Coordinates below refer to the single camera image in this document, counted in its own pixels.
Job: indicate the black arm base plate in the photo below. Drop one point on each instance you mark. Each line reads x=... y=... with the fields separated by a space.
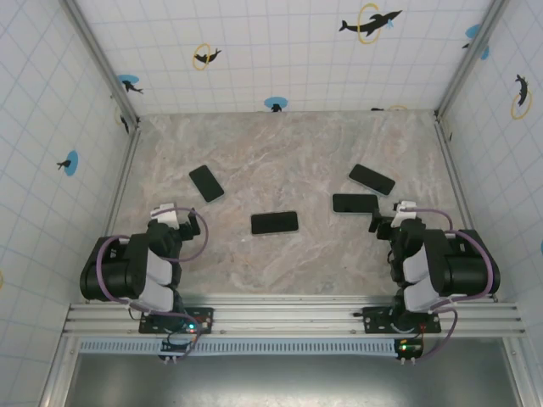
x=204 y=316
x=375 y=318

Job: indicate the long aluminium mounting rail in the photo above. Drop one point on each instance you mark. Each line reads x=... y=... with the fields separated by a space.
x=288 y=316

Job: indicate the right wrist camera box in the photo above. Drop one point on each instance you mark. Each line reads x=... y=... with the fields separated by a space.
x=405 y=216

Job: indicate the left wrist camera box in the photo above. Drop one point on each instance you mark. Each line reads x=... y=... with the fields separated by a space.
x=167 y=215

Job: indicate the aluminium table side rail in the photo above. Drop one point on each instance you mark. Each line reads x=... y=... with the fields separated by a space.
x=465 y=203
x=123 y=178

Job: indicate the magenta-framed black smartphone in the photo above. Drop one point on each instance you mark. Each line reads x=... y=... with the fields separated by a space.
x=354 y=203

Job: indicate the grey metal panel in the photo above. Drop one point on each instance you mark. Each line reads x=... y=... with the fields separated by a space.
x=288 y=381

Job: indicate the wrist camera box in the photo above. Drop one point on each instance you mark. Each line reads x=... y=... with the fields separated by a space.
x=167 y=215
x=405 y=216

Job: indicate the silver-framed black smartphone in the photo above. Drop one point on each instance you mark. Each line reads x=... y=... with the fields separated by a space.
x=274 y=223

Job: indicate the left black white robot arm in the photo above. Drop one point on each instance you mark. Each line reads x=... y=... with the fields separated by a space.
x=114 y=271

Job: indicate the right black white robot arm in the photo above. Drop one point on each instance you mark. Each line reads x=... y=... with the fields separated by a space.
x=462 y=271

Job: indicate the small black control board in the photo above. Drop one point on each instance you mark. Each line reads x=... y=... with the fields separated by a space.
x=409 y=348
x=174 y=347

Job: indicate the aluminium frame post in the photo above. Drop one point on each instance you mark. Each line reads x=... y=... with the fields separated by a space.
x=524 y=377
x=57 y=377

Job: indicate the aluminium corner post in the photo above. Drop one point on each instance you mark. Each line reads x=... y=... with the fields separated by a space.
x=462 y=72
x=103 y=63

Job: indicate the dolphin on blue disc sticker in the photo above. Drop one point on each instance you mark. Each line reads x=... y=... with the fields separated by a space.
x=71 y=163
x=472 y=31
x=275 y=103
x=128 y=82

